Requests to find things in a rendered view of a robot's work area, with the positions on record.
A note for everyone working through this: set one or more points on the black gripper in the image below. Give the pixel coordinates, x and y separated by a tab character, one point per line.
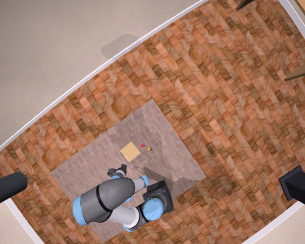
122	170

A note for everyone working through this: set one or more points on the tan flat mat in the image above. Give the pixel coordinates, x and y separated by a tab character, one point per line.
130	151

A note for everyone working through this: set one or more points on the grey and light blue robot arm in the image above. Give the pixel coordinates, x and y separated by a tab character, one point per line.
104	203

